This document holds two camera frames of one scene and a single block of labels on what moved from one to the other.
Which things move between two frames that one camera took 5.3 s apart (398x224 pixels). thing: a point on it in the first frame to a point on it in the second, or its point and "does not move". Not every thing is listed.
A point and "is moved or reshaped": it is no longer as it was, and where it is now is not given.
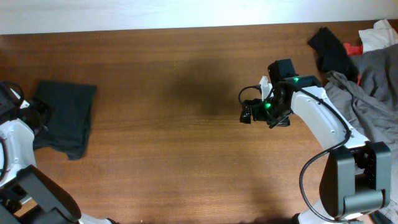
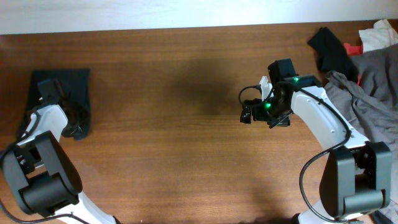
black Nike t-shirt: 70,104 is moved or reshaped
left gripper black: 45,110 to 83,116
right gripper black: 258,114 does not move
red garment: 354,50 does not move
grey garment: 370,101 does not move
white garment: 382,35 does not move
